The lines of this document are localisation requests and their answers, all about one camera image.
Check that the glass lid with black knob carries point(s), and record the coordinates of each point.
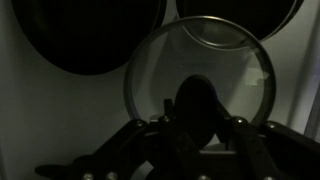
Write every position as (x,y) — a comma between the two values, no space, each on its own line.
(166,66)

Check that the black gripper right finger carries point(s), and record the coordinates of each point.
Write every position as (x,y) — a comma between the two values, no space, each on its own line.
(266,150)

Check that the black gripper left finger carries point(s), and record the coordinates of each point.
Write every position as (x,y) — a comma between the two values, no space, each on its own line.
(133,150)

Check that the small black saucepan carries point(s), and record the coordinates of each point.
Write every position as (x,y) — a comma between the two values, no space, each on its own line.
(233,13)

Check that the white electric stove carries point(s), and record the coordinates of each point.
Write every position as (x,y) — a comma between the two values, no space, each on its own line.
(50,116)

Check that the large black frying pan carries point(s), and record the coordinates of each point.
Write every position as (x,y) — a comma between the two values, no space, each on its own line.
(83,33)

